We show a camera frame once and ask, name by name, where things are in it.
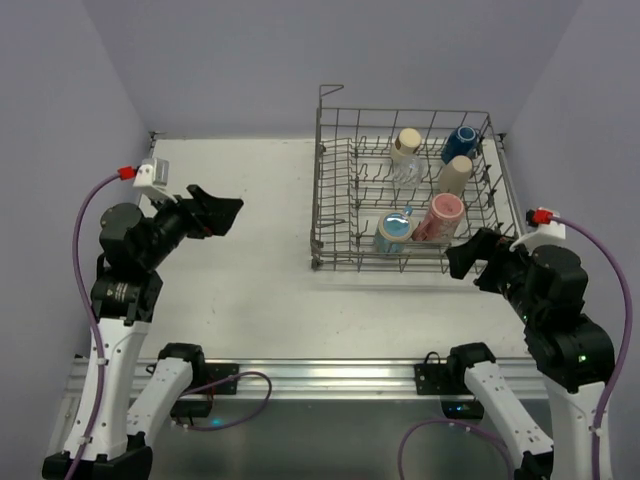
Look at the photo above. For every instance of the dark blue mug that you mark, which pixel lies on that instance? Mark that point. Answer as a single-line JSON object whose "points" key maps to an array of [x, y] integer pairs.
{"points": [[461, 141]]}

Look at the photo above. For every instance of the pink patterned mug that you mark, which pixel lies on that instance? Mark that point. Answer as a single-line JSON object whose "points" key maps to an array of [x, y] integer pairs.
{"points": [[442, 219]]}

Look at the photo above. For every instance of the grey wire dish rack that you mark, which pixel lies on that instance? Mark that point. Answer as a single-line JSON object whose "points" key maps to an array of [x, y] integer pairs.
{"points": [[355, 184]]}

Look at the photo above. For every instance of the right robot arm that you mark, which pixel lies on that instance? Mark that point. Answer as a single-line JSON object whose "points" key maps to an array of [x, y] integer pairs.
{"points": [[545, 287]]}

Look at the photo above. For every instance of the cream tall cup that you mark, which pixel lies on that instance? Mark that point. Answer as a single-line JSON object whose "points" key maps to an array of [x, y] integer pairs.
{"points": [[455, 175]]}

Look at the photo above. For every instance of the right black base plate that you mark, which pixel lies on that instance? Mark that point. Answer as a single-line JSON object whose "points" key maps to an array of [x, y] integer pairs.
{"points": [[431, 376]]}

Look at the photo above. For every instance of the light blue patterned mug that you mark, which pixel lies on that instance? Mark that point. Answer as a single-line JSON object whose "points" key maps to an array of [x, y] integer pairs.
{"points": [[394, 229]]}

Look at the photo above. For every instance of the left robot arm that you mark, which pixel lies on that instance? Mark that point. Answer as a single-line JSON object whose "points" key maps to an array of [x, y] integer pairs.
{"points": [[113, 433]]}

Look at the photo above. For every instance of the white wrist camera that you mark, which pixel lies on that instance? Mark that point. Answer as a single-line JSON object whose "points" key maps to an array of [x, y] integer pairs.
{"points": [[544, 230], [151, 179]]}

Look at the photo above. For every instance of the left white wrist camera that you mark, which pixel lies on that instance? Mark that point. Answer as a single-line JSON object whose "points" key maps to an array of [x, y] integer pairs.
{"points": [[151, 179]]}

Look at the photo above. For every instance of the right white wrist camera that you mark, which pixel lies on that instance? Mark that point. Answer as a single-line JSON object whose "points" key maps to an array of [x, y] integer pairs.
{"points": [[544, 230]]}

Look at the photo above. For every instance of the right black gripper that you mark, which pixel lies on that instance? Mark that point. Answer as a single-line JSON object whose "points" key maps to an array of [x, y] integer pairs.
{"points": [[488, 255]]}

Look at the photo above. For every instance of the clear glass tumbler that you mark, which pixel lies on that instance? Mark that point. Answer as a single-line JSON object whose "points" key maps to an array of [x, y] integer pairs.
{"points": [[408, 171]]}

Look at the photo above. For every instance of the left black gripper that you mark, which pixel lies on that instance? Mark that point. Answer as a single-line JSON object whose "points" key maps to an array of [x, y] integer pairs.
{"points": [[195, 215]]}

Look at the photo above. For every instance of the aluminium mounting rail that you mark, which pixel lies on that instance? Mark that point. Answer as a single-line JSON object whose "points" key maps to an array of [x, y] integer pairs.
{"points": [[327, 379]]}

